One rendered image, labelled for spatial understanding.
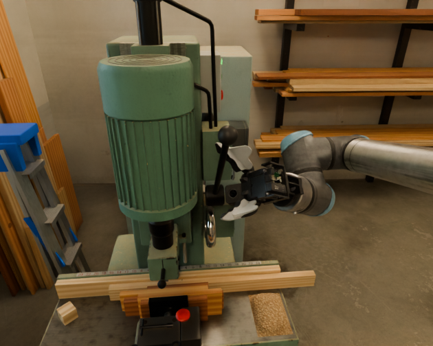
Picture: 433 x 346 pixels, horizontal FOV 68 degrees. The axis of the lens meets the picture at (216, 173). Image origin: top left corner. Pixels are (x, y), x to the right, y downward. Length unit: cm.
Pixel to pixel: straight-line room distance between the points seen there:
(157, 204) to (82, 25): 252
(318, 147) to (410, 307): 167
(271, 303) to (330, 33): 255
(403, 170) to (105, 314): 76
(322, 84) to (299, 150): 182
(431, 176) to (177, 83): 47
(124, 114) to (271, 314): 58
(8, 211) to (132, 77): 167
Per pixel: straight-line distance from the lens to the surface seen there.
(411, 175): 70
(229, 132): 54
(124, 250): 126
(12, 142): 147
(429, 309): 242
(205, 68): 92
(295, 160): 84
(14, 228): 220
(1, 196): 210
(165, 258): 79
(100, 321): 92
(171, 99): 58
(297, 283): 96
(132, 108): 58
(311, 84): 261
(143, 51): 74
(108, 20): 300
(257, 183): 66
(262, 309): 87
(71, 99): 321
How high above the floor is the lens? 159
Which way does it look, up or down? 27 degrees down
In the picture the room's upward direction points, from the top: straight up
